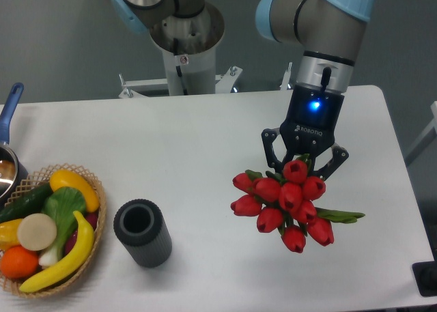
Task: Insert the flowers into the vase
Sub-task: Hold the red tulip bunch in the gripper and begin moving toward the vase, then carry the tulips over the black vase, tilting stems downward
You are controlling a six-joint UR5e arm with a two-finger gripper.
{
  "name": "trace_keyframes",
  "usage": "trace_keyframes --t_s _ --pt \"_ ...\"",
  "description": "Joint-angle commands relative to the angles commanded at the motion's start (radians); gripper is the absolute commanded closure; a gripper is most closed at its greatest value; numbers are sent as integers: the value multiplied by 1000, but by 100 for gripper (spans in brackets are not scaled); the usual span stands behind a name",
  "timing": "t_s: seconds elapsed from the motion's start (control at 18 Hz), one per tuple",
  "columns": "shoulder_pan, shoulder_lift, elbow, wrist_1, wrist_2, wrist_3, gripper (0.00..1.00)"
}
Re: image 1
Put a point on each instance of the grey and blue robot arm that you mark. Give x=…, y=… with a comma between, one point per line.
x=331, y=31

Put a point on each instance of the white furniture leg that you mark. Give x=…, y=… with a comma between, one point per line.
x=423, y=140

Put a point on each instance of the green cucumber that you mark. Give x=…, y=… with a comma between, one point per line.
x=29, y=203

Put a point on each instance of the purple red vegetable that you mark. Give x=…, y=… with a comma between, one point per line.
x=92, y=219

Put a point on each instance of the yellow bell pepper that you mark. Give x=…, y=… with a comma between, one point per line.
x=8, y=234

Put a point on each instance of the yellow banana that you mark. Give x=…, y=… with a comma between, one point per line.
x=68, y=264

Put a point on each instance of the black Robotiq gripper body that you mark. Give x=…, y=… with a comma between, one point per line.
x=310, y=122

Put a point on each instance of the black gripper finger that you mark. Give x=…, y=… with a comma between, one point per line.
x=339, y=156
x=268, y=137

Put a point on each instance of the beige round disc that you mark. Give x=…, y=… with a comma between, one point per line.
x=36, y=232

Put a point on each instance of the black device at table edge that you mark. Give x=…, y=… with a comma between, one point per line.
x=425, y=277

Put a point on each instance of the red tulip bouquet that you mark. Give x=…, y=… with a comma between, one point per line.
x=284, y=201

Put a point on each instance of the blue handled saucepan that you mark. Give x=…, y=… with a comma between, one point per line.
x=12, y=171

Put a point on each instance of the grey ribbed vase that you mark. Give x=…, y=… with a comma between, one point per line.
x=140, y=226

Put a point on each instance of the orange fruit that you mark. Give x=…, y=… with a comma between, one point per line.
x=18, y=263

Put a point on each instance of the woven wicker basket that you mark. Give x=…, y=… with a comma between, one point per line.
x=41, y=177

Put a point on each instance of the green bok choy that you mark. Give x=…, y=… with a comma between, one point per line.
x=60, y=207

